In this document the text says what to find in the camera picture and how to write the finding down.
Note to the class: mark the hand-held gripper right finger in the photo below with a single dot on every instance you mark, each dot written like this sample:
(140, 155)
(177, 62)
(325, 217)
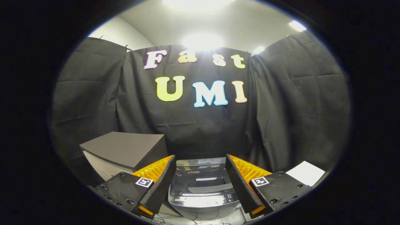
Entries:
(242, 187)

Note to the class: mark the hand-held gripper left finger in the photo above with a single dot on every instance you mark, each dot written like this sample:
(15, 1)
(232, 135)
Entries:
(159, 187)

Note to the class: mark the grey washing machine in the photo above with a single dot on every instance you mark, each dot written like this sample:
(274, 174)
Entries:
(203, 203)

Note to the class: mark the grey cabinet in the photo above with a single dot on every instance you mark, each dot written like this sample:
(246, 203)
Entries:
(125, 147)

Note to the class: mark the white board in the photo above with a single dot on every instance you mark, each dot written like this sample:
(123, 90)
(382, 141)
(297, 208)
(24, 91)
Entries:
(306, 173)

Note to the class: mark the black backdrop cloth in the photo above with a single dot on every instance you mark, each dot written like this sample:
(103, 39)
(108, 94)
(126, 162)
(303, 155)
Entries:
(297, 109)

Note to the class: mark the ceiling light panel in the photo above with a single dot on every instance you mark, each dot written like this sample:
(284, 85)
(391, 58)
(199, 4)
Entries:
(202, 41)
(259, 50)
(197, 2)
(297, 26)

